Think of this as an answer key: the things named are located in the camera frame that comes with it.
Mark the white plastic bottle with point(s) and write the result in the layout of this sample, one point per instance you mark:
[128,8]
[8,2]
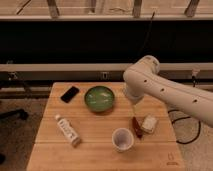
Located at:
[68,131]

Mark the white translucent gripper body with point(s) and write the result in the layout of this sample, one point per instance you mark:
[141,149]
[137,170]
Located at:
[135,109]

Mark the black office chair base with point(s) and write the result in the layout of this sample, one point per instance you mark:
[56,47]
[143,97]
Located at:
[20,113]

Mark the dark red chili pepper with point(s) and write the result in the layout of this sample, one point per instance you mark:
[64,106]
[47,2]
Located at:
[137,128]

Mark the black smartphone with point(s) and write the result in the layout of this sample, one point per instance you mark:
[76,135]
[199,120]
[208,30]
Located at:
[69,94]

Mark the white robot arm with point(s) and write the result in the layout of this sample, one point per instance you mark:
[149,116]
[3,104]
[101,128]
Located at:
[142,78]

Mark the green ceramic bowl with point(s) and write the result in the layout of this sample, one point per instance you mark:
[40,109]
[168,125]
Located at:
[99,98]

